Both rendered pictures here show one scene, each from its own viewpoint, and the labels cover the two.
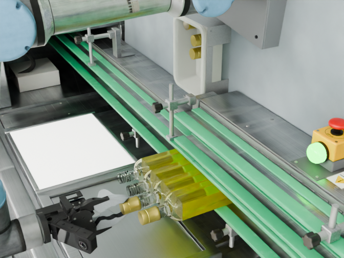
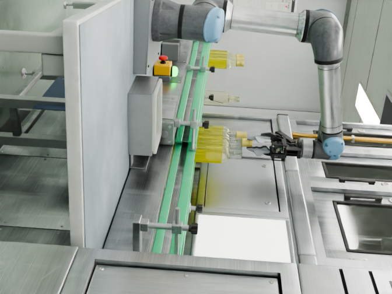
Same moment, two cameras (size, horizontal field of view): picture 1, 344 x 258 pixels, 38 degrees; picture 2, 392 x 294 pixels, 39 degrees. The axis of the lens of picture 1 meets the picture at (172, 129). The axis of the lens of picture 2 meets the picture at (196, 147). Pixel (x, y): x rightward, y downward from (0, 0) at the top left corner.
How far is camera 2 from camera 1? 2.96 m
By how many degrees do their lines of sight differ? 117
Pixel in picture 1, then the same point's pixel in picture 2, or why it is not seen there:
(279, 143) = (171, 88)
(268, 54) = not seen: hidden behind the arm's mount
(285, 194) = (197, 81)
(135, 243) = (241, 170)
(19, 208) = (303, 214)
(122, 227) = (242, 179)
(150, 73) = (137, 206)
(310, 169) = (177, 79)
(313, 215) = (198, 76)
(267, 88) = not seen: hidden behind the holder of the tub
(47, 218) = (295, 146)
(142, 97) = (172, 190)
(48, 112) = not seen: outside the picture
